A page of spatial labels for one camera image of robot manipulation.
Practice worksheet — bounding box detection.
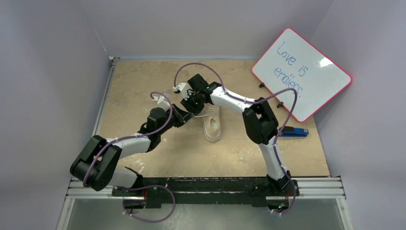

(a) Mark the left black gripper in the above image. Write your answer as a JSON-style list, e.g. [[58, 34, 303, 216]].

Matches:
[[158, 103, 193, 136]]

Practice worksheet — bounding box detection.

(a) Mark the beige sneaker shoe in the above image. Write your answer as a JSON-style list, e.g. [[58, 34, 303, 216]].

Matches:
[[202, 104, 221, 142]]

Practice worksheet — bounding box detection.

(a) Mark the white shoelace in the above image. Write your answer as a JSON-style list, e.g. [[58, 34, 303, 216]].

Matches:
[[194, 112, 215, 127]]

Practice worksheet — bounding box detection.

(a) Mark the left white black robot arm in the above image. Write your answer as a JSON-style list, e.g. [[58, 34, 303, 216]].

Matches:
[[69, 104, 193, 196]]

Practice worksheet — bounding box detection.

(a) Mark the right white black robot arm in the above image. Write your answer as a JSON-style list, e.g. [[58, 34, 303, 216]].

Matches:
[[173, 74, 297, 195]]

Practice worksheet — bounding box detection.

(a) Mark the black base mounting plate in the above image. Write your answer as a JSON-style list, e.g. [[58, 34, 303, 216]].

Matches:
[[112, 176, 300, 210]]

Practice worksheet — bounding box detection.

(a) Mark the pink framed whiteboard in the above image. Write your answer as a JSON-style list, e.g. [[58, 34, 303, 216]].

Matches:
[[252, 27, 353, 122]]

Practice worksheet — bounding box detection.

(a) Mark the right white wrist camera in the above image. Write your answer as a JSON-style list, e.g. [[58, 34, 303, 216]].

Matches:
[[173, 83, 190, 95]]

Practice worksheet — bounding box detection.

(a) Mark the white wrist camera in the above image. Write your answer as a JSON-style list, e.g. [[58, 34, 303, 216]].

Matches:
[[153, 93, 171, 111], [173, 83, 190, 95]]

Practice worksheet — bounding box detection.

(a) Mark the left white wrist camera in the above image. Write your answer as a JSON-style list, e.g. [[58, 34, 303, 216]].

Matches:
[[153, 93, 171, 111]]

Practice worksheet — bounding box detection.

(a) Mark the aluminium frame rail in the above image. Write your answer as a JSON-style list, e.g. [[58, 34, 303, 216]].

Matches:
[[57, 57, 353, 230]]

